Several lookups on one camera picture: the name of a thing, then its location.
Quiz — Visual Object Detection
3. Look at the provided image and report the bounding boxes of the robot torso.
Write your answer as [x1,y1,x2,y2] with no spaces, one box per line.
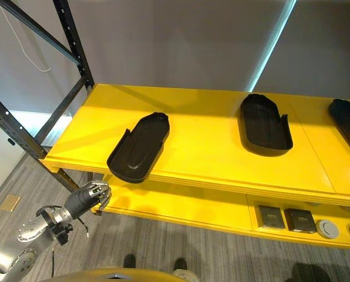
[48,267,190,282]

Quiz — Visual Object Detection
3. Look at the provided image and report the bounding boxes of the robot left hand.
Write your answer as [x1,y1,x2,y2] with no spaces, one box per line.
[64,180,112,220]

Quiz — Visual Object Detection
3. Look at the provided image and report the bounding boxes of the black sole-shaped part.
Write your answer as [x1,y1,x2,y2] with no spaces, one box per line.
[328,98,350,161]
[106,112,170,184]
[238,93,294,157]

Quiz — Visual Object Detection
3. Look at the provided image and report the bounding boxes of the black metal shelf frame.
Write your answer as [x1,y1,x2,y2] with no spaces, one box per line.
[0,0,95,192]

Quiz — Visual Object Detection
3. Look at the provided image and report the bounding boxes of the dark robot foot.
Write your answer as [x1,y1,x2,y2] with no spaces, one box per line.
[172,257,189,276]
[123,253,137,269]

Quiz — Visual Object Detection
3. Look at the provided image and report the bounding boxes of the white cable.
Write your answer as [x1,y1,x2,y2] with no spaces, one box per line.
[0,4,52,73]

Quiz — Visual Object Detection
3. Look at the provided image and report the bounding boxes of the brass floor plate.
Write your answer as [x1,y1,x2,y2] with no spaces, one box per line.
[0,194,21,213]

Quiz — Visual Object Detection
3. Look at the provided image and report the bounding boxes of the small black square box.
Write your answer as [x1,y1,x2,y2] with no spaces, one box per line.
[283,208,317,234]
[256,205,286,230]

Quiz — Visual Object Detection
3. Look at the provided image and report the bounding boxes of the yellow shelf board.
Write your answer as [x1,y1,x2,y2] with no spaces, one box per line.
[91,173,350,250]
[38,83,350,209]

